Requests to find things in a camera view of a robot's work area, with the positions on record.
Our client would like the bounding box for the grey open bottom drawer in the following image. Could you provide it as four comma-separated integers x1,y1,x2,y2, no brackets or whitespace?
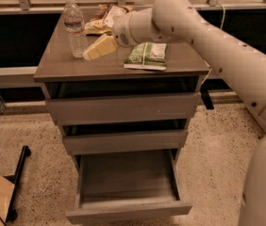
66,150,192,224

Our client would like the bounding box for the black stand leg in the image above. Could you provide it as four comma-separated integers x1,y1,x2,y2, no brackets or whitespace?
6,145,31,222

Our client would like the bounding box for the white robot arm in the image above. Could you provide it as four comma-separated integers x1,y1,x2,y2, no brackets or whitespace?
83,0,266,226

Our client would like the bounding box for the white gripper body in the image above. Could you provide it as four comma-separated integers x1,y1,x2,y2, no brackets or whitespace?
112,8,153,47

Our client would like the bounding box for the green snack bag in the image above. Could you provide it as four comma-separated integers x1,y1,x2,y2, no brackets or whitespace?
124,42,167,71

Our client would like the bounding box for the white power cable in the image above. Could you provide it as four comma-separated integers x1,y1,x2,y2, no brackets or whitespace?
200,2,226,87

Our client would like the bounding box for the yellow brown snack bag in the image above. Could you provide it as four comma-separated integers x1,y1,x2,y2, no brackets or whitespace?
85,4,133,36

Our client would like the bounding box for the grey drawer cabinet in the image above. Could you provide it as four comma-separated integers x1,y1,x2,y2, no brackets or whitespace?
32,6,210,171

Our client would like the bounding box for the grey middle drawer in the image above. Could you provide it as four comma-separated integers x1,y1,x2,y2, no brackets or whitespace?
62,129,188,154

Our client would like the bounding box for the grey top drawer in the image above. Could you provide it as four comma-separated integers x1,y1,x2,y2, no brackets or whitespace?
46,93,199,125

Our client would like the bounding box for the clear plastic water bottle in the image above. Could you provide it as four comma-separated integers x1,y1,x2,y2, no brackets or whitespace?
62,0,88,58

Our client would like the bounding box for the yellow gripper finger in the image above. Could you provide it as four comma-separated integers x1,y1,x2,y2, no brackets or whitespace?
85,14,120,35
83,35,118,60

